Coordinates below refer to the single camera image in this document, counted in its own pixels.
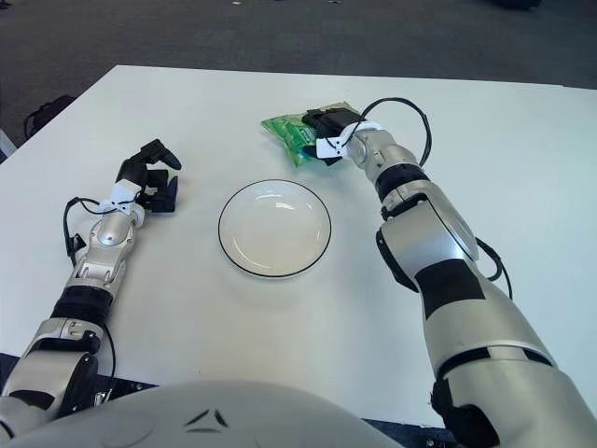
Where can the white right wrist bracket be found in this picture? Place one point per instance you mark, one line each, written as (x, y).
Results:
(326, 148)

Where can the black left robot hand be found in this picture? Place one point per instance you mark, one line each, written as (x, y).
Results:
(161, 196)

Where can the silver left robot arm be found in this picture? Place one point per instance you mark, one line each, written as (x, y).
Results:
(105, 233)

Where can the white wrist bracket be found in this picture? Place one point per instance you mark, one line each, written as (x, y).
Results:
(326, 148)
(122, 191)

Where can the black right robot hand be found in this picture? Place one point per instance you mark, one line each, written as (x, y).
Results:
(333, 122)

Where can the white plate with black rim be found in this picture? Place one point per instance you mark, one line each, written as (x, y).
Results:
(275, 231)

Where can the green chips bag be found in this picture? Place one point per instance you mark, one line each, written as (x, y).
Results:
(287, 133)

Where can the white table leg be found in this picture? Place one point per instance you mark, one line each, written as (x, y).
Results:
(5, 145)

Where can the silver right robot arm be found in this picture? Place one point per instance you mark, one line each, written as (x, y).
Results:
(434, 242)

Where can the black bag on floor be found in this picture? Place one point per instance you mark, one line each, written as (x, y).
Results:
(46, 114)

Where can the grey robot torso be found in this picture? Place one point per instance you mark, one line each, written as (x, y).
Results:
(210, 420)

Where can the dark object on floor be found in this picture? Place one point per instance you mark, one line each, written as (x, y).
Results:
(517, 3)

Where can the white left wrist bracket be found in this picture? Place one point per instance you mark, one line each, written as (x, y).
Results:
(122, 191)

